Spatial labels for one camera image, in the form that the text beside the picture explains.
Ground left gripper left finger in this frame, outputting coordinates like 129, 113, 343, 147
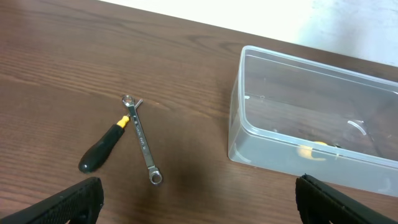
1, 177, 104, 224

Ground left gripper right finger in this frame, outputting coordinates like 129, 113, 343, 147
295, 174, 397, 224

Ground yellow black stubby screwdriver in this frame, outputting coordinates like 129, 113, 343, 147
297, 141, 341, 161

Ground clear plastic container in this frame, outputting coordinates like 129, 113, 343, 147
228, 45, 397, 196

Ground silver ring wrench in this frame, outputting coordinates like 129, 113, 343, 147
122, 95, 163, 185

